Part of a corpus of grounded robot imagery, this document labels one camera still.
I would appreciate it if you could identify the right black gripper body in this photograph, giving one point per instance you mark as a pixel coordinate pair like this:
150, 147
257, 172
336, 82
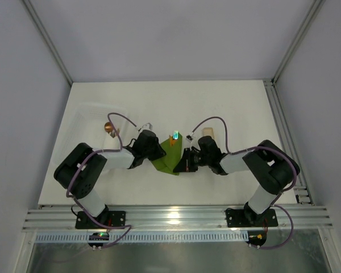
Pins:
187, 161

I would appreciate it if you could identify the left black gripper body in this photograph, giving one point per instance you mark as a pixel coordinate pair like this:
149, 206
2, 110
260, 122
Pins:
158, 152

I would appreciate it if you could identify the green paper napkin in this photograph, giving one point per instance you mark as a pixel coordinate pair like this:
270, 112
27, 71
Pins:
167, 163

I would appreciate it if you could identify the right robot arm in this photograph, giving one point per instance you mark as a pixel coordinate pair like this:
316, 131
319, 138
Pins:
272, 168

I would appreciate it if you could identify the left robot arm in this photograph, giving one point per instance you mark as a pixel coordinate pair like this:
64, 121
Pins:
80, 170

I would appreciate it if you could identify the beige utensil tray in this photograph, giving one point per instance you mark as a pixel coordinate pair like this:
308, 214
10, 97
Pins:
208, 132

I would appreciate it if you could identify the copper round ball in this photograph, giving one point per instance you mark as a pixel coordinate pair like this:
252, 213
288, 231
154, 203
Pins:
108, 127

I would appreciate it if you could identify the white plastic basket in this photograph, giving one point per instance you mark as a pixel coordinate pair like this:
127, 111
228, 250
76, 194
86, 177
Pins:
87, 125

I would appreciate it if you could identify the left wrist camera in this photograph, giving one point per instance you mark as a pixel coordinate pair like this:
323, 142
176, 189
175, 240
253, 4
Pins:
146, 126

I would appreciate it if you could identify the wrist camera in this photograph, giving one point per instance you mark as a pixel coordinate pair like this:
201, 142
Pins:
146, 126
190, 137

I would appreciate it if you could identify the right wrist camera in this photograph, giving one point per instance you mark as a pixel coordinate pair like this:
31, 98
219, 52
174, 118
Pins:
190, 137

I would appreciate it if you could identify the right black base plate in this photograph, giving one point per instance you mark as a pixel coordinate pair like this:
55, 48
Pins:
241, 218

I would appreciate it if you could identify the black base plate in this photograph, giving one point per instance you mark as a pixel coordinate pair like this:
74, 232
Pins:
241, 218
113, 219

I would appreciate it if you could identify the white slotted cable duct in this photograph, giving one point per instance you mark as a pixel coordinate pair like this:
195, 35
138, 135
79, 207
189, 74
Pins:
143, 236

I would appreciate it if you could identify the right aluminium frame rail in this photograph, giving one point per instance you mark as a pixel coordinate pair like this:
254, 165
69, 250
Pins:
301, 188

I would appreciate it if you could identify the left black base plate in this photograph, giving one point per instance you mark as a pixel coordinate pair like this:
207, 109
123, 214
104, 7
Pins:
113, 219

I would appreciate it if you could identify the aluminium front rail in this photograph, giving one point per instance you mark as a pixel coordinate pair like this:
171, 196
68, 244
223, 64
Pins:
157, 218

